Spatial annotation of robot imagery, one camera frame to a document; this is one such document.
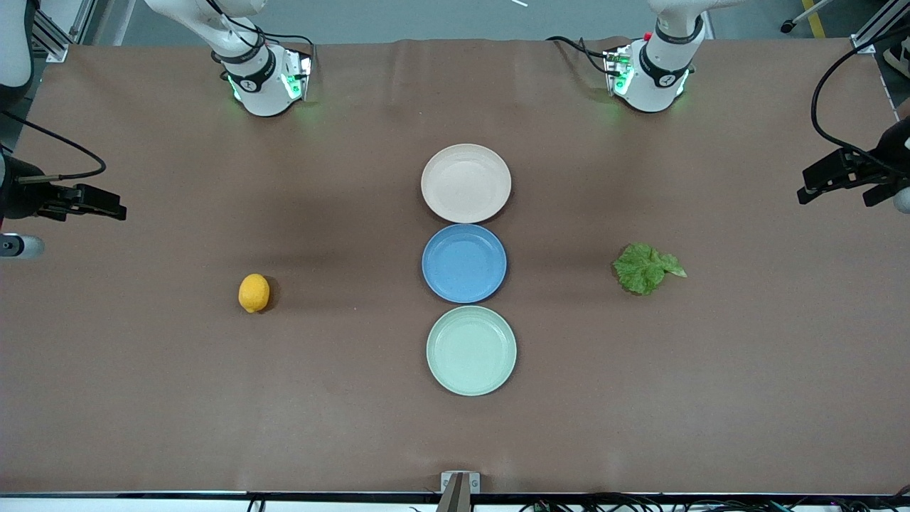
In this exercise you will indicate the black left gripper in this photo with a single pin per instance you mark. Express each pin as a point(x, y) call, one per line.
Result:
point(891, 151)

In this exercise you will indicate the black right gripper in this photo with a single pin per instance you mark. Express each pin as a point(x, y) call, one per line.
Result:
point(20, 198)

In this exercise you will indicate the yellow lemon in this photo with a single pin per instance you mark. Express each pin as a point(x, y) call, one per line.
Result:
point(254, 293)

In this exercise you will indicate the green lettuce leaf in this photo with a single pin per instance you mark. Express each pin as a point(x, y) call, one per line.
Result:
point(643, 269)

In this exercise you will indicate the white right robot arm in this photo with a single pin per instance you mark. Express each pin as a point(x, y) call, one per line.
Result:
point(263, 85)

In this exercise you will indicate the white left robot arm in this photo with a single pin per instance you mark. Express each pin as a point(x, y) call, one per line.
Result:
point(654, 85)

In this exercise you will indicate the grey wheeled stand leg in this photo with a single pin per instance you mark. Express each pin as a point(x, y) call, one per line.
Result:
point(786, 27)

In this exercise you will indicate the brown table cover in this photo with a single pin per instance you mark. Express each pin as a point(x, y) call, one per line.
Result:
point(213, 391)

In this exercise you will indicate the beige round plate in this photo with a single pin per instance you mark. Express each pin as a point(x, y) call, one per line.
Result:
point(466, 183)

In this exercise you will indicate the blue round plate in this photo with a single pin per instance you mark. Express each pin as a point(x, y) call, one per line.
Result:
point(463, 263)

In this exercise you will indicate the light green round plate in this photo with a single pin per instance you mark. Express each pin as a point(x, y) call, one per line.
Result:
point(471, 350)

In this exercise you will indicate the aluminium frame profile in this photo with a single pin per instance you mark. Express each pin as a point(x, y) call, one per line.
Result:
point(51, 39)
point(84, 18)
point(878, 28)

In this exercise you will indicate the aluminium profile post with bracket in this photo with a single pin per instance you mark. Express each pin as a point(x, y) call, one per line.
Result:
point(458, 494)

